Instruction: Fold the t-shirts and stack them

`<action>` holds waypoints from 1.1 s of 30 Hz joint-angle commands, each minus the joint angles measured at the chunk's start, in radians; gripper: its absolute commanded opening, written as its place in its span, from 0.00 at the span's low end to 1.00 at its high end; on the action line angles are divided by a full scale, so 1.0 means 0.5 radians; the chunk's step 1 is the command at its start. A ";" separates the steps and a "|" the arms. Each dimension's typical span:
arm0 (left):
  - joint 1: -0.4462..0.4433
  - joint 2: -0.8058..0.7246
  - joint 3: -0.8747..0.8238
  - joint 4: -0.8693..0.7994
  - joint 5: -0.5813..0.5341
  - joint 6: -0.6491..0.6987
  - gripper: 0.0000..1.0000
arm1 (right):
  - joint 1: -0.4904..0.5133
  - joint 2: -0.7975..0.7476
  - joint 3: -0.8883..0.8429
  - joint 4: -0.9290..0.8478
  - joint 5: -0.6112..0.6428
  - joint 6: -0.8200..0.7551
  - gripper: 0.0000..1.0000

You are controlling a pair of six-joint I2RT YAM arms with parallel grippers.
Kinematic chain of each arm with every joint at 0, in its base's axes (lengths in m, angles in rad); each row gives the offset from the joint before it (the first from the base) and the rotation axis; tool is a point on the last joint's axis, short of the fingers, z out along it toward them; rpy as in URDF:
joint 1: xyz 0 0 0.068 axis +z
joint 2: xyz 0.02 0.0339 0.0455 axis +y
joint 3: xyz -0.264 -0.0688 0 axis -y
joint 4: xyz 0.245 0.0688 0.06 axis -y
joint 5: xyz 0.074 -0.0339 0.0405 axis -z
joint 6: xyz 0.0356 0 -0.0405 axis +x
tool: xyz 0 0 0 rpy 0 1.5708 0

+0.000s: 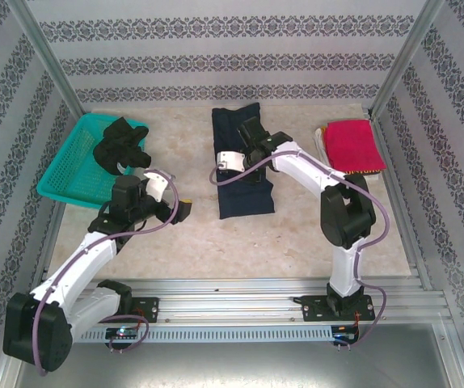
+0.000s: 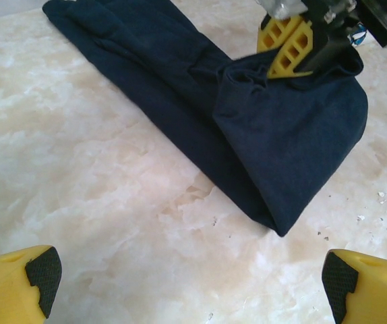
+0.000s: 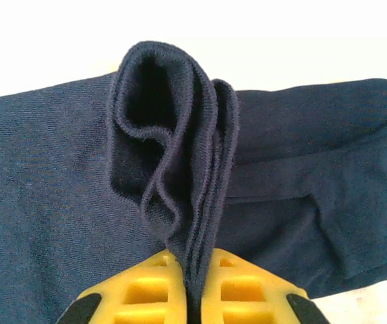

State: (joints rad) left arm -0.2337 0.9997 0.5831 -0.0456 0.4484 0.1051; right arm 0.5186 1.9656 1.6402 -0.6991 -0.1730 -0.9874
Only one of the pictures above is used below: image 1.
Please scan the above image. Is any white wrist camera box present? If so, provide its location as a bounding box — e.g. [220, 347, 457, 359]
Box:
[141, 171, 172, 204]
[217, 150, 250, 174]

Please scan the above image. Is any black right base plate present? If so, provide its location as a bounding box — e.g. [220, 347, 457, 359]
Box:
[301, 293, 377, 323]

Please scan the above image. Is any slotted grey cable duct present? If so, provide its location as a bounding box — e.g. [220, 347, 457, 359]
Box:
[70, 326, 334, 344]

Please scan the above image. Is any folded black yellow-print t-shirt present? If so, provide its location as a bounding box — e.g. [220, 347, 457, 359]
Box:
[343, 167, 383, 181]

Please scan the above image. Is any aluminium side rail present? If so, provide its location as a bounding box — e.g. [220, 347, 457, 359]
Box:
[27, 200, 67, 296]

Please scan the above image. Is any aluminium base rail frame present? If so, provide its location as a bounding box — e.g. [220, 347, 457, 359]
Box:
[11, 276, 451, 327]

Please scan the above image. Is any steel sheet shelf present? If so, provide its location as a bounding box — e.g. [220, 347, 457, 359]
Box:
[0, 323, 464, 388]

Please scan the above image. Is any folded pink t-shirt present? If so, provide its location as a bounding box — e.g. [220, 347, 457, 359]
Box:
[323, 118, 388, 171]

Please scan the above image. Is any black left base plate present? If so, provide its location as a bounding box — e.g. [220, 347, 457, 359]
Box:
[94, 297, 161, 324]

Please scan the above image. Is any navy blue t-shirt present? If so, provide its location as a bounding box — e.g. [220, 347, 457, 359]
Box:
[210, 102, 276, 220]

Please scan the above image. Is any folded white t-shirt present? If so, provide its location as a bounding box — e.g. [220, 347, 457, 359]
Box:
[314, 125, 332, 167]

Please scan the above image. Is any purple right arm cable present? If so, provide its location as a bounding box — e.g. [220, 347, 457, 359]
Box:
[209, 151, 390, 351]

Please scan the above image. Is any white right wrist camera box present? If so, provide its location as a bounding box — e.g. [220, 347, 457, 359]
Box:
[217, 150, 250, 174]

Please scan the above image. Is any circuit board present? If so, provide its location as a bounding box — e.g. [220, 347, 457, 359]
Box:
[105, 327, 141, 340]
[332, 325, 361, 339]

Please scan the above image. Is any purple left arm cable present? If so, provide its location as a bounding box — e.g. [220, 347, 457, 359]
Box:
[32, 169, 179, 377]

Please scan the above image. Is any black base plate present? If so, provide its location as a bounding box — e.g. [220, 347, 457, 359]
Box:
[94, 297, 161, 324]
[301, 293, 377, 323]

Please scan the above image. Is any aluminium corner post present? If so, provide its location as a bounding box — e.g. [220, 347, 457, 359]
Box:
[367, 0, 445, 118]
[5, 0, 90, 118]

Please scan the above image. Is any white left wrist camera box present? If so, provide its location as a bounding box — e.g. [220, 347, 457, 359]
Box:
[141, 171, 172, 204]

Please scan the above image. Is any right circuit board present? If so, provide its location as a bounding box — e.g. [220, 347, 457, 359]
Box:
[332, 325, 361, 339]

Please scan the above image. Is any teal plastic basket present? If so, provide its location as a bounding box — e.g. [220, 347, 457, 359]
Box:
[36, 112, 150, 209]

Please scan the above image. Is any left circuit board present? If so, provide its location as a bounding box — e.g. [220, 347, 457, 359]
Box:
[105, 327, 141, 340]

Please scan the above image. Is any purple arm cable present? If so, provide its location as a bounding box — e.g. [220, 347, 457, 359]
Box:
[32, 169, 179, 377]
[209, 151, 390, 351]

